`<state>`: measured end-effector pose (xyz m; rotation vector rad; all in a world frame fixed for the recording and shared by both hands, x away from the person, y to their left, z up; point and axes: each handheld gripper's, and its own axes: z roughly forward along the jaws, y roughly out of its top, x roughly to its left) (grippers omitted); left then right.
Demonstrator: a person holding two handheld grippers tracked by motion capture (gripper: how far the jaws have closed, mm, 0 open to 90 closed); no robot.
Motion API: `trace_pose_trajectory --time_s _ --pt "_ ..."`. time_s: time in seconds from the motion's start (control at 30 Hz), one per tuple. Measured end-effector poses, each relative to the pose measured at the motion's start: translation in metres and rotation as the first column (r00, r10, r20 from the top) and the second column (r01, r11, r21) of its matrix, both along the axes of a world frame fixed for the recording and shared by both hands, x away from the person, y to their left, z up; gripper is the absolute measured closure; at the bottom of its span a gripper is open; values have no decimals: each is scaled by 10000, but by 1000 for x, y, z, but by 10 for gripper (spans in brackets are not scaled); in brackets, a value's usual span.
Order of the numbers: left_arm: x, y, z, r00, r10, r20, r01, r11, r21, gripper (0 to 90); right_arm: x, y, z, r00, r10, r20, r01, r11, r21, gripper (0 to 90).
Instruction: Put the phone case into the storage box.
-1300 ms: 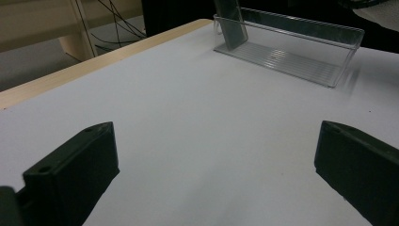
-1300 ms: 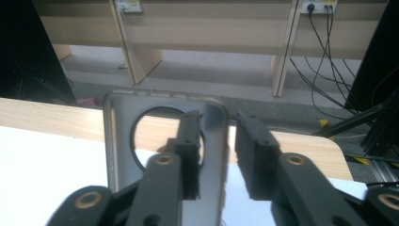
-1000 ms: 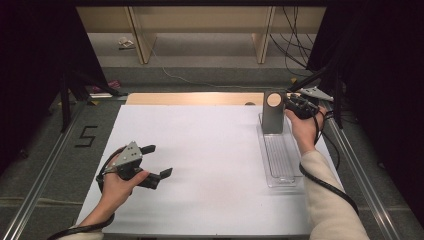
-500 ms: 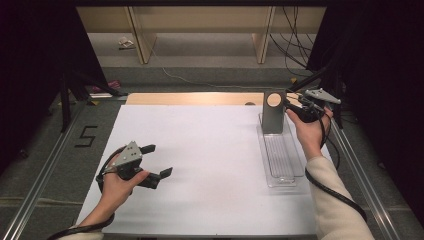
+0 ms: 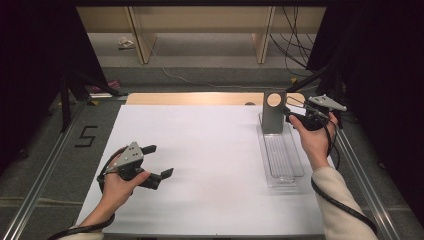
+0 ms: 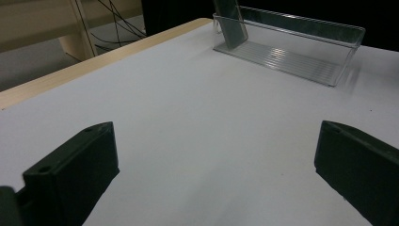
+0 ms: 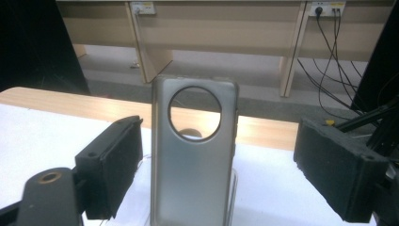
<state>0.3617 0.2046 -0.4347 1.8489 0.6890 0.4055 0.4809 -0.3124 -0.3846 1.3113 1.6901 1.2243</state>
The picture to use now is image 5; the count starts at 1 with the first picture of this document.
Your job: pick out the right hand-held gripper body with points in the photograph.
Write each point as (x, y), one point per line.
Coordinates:
(326, 101)

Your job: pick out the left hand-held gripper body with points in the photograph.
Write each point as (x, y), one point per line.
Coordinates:
(128, 159)

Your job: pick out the grey phone case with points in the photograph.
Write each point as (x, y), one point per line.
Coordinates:
(273, 120)

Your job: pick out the clear plastic tray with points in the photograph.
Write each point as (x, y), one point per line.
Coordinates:
(280, 156)

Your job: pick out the person's left hand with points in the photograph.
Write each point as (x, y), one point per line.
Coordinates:
(118, 194)

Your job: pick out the person's right hand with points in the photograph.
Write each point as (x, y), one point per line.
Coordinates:
(316, 146)

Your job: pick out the black metal stand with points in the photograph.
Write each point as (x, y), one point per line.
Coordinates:
(338, 86)
(65, 100)

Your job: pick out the yellow tape piece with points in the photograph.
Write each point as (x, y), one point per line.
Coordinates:
(293, 80)
(94, 102)

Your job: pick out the small dark round object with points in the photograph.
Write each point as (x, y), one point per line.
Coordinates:
(250, 104)

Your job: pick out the white table board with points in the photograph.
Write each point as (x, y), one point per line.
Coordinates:
(200, 200)

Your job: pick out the dark curtain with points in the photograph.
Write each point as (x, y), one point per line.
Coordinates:
(383, 83)
(30, 66)

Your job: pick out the light wooden table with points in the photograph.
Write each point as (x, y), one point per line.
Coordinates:
(183, 99)

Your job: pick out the flat white book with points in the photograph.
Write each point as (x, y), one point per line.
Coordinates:
(100, 95)

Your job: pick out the pink object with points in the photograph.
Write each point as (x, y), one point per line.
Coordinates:
(113, 84)

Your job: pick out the crumpled white paper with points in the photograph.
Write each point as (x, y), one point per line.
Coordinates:
(125, 42)

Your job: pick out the light wooden shelf unit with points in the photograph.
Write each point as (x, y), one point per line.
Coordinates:
(200, 20)

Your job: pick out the metal floor rail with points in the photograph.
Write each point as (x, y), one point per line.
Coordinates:
(364, 186)
(40, 186)

